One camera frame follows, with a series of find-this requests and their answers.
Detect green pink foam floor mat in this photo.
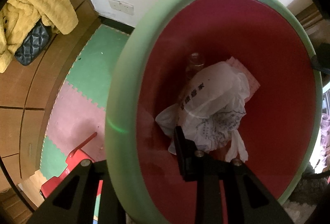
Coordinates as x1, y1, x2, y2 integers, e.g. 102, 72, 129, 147
39, 23, 130, 224

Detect red bin with green rim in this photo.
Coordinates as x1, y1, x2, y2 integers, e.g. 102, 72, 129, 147
105, 0, 322, 223

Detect clear plastic blister tray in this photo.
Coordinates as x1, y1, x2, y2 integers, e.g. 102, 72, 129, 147
155, 103, 179, 137
168, 140, 176, 155

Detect grey fuzzy pants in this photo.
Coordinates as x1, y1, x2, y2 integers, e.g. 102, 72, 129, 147
283, 165, 329, 223

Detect black quilted handbag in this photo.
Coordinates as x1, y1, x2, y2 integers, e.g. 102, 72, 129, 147
15, 20, 52, 66

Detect pink paper receipts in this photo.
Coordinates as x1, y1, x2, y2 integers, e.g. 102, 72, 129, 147
226, 57, 260, 103

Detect yellow fleece jacket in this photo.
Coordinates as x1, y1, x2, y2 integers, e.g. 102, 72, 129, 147
1, 0, 78, 73

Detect white wall power socket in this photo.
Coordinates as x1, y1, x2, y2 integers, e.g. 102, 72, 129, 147
108, 0, 134, 16

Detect white printed plastic bag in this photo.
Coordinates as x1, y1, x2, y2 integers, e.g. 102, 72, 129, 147
177, 62, 250, 162

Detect small clear plastic bottle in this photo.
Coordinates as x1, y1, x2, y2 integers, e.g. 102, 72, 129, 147
178, 52, 205, 100

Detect dark wooden headboard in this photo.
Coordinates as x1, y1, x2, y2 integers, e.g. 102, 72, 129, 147
293, 2, 330, 44

